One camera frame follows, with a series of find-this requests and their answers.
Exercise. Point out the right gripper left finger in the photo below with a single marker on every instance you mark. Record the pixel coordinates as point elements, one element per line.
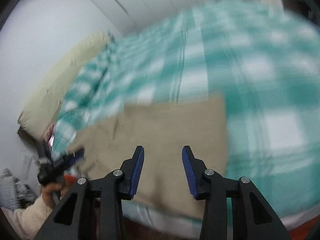
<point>131,169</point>

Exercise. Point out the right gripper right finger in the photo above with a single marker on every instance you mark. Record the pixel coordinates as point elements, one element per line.
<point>194,169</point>

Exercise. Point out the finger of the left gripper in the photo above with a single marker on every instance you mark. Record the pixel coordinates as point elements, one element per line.
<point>72,157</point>

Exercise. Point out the beige khaki pants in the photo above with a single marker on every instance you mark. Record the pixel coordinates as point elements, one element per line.
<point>162,130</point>

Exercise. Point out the cream sleeved left forearm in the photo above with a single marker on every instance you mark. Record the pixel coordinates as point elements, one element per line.
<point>27,222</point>

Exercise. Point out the person's left hand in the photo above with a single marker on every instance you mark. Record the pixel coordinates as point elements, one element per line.
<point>50,191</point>

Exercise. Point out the grey knitted fabric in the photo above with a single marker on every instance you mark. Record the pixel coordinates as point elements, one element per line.
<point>15,194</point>

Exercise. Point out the cream padded headboard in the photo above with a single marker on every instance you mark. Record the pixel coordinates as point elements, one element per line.
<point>43,105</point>

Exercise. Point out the orange red rug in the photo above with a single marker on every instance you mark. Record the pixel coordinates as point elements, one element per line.
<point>301,232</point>

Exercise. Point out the teal plaid bedspread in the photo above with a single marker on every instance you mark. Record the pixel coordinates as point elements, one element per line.
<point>264,61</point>

